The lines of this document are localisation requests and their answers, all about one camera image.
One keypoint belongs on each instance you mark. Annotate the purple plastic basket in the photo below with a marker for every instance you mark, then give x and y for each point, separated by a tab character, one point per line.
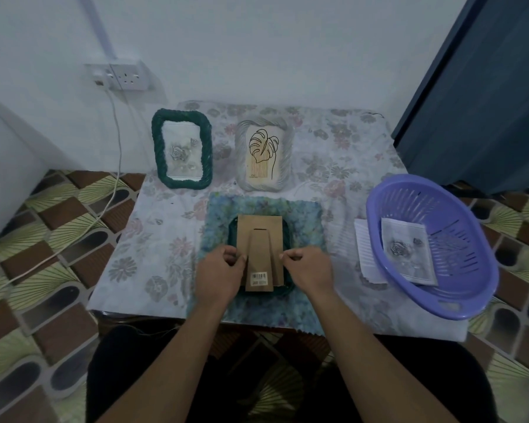
432	246

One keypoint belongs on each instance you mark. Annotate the rose print paper sheet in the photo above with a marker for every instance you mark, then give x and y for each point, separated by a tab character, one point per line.
408	253

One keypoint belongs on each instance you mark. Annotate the person's left thumb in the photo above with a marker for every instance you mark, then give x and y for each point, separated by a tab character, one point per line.
238	260

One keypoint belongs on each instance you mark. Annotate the person's right thumb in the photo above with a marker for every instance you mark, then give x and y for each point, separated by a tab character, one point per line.
288	264

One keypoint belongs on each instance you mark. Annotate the blue green fluffy cloth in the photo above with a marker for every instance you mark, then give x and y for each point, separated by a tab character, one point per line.
264	259

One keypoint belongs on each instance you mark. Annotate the person's left hand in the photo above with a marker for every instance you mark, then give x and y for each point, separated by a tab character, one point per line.
215	277

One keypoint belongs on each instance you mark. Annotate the white wall socket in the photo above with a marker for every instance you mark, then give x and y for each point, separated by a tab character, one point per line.
122	76

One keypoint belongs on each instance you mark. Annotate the person's right forearm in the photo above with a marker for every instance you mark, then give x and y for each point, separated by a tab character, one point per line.
379	365

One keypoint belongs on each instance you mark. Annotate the white printed paper sheet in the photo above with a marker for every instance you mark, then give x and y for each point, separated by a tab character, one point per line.
366	253

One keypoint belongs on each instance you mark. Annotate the person's left forearm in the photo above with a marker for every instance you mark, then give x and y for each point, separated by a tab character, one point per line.
163	370

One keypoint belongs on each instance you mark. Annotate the person's black trousers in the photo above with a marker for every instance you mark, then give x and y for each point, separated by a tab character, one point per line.
282	374

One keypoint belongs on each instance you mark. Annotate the person's right hand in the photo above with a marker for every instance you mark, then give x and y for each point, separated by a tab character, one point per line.
309	268

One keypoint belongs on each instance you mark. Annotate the floral tablecloth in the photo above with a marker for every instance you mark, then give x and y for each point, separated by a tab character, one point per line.
264	189

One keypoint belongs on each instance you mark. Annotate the dark blue door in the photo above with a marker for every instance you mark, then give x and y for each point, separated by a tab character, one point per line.
476	92

